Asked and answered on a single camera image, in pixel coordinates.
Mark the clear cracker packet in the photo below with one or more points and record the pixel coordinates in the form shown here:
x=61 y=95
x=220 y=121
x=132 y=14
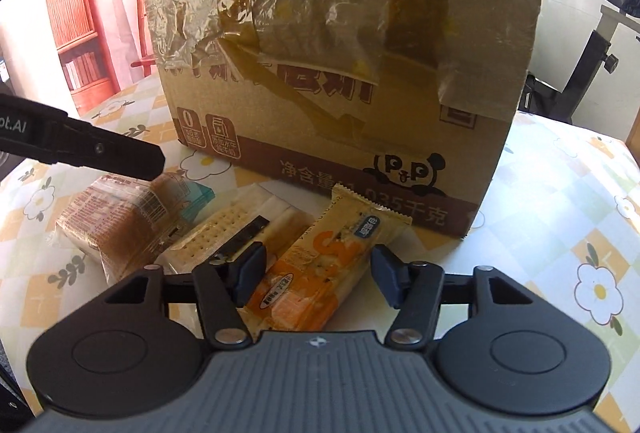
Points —
x=210 y=233

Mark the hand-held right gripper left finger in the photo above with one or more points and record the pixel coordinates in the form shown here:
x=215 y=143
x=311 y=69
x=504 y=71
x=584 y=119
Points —
x=247 y=275

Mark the black exercise bike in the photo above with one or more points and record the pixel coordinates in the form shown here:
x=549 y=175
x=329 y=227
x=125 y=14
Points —
x=590 y=63

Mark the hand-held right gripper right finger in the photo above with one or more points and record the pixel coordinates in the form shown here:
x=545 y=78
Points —
x=387 y=273

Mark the teal snack packet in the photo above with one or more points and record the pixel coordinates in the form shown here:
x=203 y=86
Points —
x=197 y=200

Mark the taped cardboard box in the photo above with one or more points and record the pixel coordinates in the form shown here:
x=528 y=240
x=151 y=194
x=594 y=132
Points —
x=350 y=63

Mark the orange snack packet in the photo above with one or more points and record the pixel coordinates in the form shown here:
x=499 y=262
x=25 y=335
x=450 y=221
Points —
x=320 y=263

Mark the brown bread packet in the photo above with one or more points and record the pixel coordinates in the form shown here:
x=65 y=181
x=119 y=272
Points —
x=110 y=223

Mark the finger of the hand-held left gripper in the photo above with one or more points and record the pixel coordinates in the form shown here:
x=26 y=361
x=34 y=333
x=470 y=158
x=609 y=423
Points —
x=110 y=148

